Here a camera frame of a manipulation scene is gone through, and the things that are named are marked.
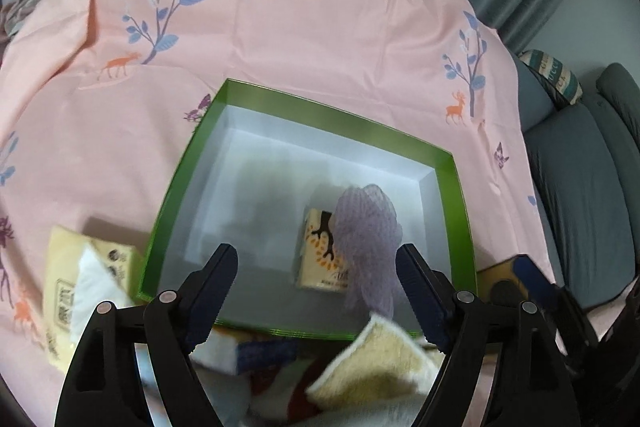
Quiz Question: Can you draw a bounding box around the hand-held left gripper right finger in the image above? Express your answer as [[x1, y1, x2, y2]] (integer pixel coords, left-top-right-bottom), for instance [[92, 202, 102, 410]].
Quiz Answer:
[[395, 243, 583, 427]]

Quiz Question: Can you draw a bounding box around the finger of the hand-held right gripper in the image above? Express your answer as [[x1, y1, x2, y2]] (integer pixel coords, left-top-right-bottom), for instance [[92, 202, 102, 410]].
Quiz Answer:
[[512, 255, 561, 308]]

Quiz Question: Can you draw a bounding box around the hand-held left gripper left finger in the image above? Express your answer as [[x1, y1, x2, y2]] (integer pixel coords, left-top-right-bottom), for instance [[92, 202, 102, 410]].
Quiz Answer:
[[55, 243, 240, 427]]

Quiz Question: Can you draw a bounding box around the yellow towel with white edge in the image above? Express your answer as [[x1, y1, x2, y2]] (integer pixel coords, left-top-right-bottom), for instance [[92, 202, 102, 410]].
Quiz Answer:
[[305, 312, 446, 413]]

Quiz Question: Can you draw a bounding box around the purple mesh bath sponge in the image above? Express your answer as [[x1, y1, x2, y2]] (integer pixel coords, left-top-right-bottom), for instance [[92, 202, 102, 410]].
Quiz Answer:
[[332, 183, 405, 320]]

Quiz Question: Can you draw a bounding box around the yellow tree-print tissue packet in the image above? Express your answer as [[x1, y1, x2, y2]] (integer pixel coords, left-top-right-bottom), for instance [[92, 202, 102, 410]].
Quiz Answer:
[[298, 207, 361, 293]]

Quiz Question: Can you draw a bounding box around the green cardboard box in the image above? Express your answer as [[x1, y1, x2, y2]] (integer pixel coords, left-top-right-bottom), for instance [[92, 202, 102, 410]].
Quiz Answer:
[[136, 78, 476, 340]]

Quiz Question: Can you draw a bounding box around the gold box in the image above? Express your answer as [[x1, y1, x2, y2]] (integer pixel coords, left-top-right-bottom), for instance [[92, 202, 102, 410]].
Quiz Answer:
[[475, 257, 531, 308]]

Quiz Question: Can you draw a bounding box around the white navy patterned plush towel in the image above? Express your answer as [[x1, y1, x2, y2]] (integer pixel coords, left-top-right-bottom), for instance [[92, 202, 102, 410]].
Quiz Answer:
[[135, 327, 326, 427]]

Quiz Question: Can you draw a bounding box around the grey-blue sofa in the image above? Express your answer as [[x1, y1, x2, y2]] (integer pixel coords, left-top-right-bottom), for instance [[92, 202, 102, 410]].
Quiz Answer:
[[515, 57, 640, 308]]

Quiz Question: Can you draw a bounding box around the yellow open tissue pack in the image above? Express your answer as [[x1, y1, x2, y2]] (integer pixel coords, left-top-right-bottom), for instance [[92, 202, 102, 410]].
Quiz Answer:
[[42, 227, 146, 363]]

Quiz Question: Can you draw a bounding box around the striped cushion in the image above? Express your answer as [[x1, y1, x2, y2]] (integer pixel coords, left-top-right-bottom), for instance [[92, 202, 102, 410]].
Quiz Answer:
[[517, 49, 585, 108]]

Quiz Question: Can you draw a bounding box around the pink printed bedsheet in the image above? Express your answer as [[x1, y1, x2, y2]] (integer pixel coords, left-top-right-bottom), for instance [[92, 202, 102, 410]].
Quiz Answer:
[[0, 0, 556, 408]]

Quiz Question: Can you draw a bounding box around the pile of clothes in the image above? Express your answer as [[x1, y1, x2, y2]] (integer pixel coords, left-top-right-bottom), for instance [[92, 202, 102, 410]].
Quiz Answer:
[[0, 0, 48, 40]]

